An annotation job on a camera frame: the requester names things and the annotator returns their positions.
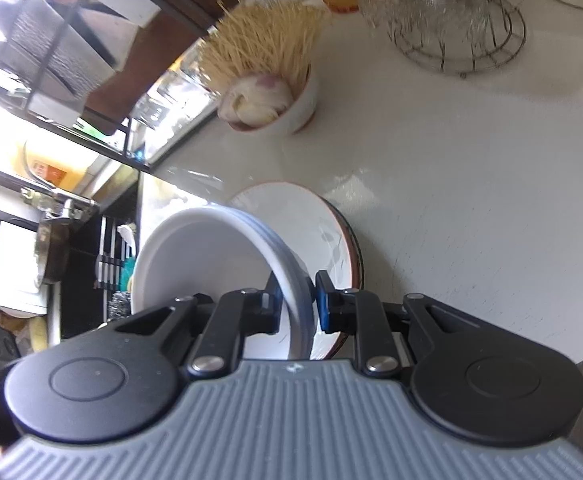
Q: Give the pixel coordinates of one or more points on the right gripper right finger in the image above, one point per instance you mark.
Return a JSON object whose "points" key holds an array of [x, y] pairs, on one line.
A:
{"points": [[368, 320]]}

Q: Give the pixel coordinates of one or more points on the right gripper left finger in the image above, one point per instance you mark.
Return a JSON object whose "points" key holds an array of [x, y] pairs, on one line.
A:
{"points": [[221, 328]]}

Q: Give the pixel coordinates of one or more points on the blue-white plastic bowl front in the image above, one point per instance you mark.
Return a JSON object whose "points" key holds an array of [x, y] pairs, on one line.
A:
{"points": [[298, 319]]}

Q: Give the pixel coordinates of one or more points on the white ceramic bowl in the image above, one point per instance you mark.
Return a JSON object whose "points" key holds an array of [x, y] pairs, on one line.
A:
{"points": [[182, 257]]}

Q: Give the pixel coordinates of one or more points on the white plate leaf pattern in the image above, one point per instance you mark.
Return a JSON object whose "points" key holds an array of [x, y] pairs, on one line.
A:
{"points": [[308, 225]]}

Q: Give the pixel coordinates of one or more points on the steel pot in sink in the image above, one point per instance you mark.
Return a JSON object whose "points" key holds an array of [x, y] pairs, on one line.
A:
{"points": [[52, 251]]}

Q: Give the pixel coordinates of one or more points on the tall steel faucet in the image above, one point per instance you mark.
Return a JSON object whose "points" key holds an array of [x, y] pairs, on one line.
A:
{"points": [[53, 202]]}

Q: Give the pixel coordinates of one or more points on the orange detergent bottle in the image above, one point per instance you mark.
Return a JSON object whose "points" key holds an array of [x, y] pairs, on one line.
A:
{"points": [[63, 164]]}

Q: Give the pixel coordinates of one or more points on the bowl with garlic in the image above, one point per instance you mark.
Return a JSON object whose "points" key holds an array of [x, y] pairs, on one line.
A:
{"points": [[298, 115]]}

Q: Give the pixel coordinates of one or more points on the garlic bulb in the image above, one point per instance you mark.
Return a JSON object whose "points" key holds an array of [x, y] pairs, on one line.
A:
{"points": [[254, 101]]}

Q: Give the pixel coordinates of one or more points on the dried noodle bundle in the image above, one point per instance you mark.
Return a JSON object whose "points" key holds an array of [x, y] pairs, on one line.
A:
{"points": [[263, 37]]}

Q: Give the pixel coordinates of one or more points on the black dish rack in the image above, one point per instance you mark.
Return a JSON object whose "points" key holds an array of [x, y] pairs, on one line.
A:
{"points": [[54, 53]]}

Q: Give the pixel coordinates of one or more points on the wooden cutting board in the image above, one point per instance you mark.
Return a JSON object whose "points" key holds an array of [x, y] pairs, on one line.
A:
{"points": [[155, 47]]}

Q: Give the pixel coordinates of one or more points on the wire glass cup rack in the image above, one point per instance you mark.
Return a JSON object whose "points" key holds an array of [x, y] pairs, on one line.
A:
{"points": [[459, 37]]}

